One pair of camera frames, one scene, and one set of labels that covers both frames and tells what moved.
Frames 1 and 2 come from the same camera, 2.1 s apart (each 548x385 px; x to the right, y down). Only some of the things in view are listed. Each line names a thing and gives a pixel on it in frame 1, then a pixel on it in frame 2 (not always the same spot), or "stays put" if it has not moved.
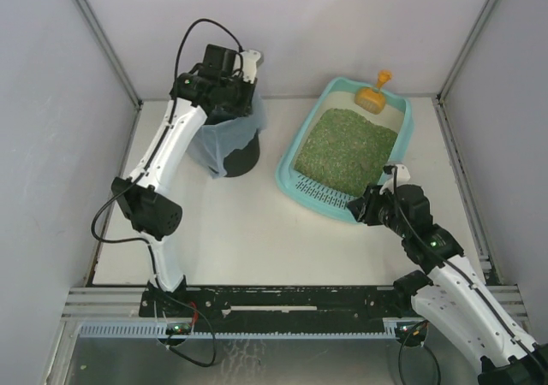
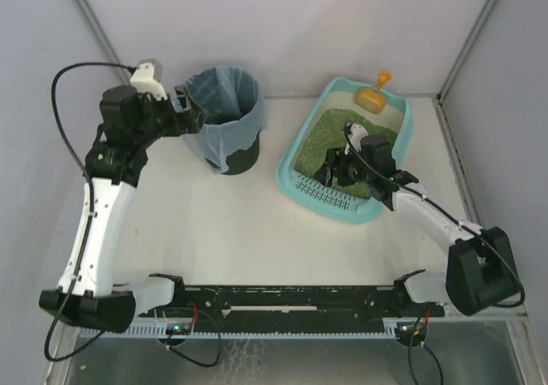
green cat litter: (342, 151) stays put
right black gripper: (361, 209) -> (334, 168)
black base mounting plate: (274, 310) stays put
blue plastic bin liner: (217, 140) stays put
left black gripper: (234, 103) -> (184, 111)
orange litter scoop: (372, 99) stays put
